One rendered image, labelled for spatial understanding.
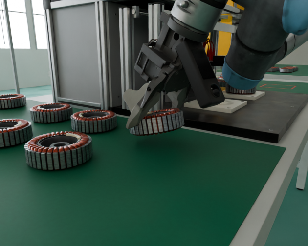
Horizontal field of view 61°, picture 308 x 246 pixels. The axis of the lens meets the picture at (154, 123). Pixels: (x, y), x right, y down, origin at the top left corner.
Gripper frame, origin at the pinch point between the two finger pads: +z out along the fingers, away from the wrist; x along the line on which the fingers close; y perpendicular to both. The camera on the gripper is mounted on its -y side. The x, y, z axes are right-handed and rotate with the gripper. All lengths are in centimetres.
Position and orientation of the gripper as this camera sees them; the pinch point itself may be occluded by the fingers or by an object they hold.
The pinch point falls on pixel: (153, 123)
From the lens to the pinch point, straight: 53.2
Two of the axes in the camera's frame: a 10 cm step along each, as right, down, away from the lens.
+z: -3.7, 7.5, 5.6
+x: -6.7, 2.0, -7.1
